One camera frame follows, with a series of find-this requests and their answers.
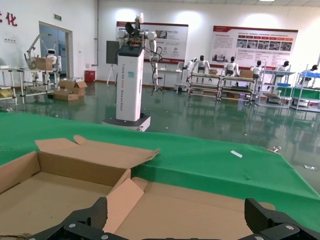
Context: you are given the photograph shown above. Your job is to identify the closed cardboard box on floor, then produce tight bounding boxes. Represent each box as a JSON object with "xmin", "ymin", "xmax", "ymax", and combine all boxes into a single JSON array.
[{"xmin": 53, "ymin": 88, "xmax": 80, "ymax": 101}]

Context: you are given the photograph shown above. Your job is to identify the red bin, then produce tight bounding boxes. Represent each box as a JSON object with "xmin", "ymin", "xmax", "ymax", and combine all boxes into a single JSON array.
[{"xmin": 84, "ymin": 69, "xmax": 96, "ymax": 83}]

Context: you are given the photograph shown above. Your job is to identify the red white wall info board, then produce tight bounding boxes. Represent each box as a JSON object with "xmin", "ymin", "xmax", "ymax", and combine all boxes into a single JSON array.
[
  {"xmin": 209, "ymin": 24, "xmax": 299, "ymax": 70},
  {"xmin": 116, "ymin": 21, "xmax": 189, "ymax": 66}
]

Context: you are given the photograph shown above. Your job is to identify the white tower mobile robot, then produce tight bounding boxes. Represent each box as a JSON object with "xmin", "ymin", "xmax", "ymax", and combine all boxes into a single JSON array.
[{"xmin": 101, "ymin": 12, "xmax": 166, "ymax": 132}]

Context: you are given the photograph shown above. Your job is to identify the open cardboard box on floor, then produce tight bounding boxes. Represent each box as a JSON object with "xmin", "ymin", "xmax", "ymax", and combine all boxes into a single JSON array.
[{"xmin": 57, "ymin": 78, "xmax": 88, "ymax": 97}]

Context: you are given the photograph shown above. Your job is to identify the white hoist frame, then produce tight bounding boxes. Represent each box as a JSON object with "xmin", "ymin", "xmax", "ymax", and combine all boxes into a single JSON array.
[{"xmin": 23, "ymin": 33, "xmax": 57, "ymax": 66}]

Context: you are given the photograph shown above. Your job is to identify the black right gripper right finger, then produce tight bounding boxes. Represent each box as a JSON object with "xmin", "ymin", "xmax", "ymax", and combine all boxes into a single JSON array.
[{"xmin": 244, "ymin": 197, "xmax": 320, "ymax": 240}]

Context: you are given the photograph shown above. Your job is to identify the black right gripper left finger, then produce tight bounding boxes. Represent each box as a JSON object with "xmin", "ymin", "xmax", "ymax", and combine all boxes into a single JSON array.
[{"xmin": 32, "ymin": 196, "xmax": 111, "ymax": 240}]

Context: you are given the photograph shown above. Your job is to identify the green tablecloth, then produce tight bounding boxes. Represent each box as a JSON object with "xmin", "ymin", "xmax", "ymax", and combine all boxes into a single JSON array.
[{"xmin": 0, "ymin": 112, "xmax": 320, "ymax": 240}]

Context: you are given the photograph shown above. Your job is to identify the open brown cardboard box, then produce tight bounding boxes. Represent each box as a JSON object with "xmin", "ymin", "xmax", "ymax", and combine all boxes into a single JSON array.
[
  {"xmin": 102, "ymin": 176, "xmax": 276, "ymax": 240},
  {"xmin": 0, "ymin": 134, "xmax": 161, "ymax": 240}
]

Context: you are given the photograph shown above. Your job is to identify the metal pipe rack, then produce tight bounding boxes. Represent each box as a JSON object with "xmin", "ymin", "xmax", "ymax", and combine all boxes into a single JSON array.
[
  {"xmin": 289, "ymin": 63, "xmax": 320, "ymax": 113},
  {"xmin": 254, "ymin": 68, "xmax": 298, "ymax": 108},
  {"xmin": 187, "ymin": 71, "xmax": 223, "ymax": 100},
  {"xmin": 219, "ymin": 74, "xmax": 257, "ymax": 105}
]

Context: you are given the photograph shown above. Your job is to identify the black board on stand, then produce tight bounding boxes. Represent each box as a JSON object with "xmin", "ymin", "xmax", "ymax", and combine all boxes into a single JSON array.
[{"xmin": 106, "ymin": 40, "xmax": 120, "ymax": 86}]

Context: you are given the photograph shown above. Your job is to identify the cardboard box on workbench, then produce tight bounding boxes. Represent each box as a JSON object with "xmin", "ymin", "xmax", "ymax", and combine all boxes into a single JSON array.
[{"xmin": 27, "ymin": 56, "xmax": 55, "ymax": 71}]

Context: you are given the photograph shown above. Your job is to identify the blue glass door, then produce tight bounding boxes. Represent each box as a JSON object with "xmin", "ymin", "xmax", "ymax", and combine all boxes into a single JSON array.
[{"xmin": 38, "ymin": 21, "xmax": 73, "ymax": 78}]

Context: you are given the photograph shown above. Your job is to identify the white pipe workbench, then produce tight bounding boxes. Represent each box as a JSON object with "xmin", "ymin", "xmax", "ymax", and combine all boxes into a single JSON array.
[
  {"xmin": 0, "ymin": 67, "xmax": 19, "ymax": 106},
  {"xmin": 16, "ymin": 67, "xmax": 60, "ymax": 98}
]

